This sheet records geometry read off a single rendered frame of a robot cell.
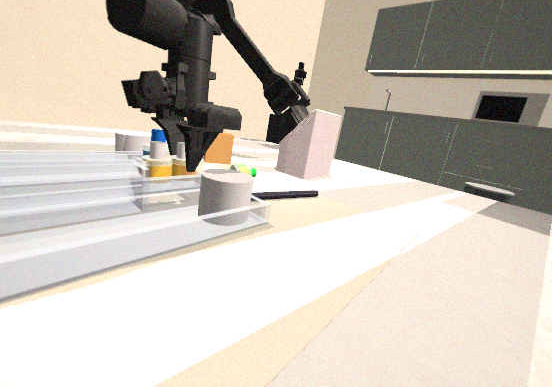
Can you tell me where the orange block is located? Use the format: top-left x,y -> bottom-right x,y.
203,133 -> 234,164

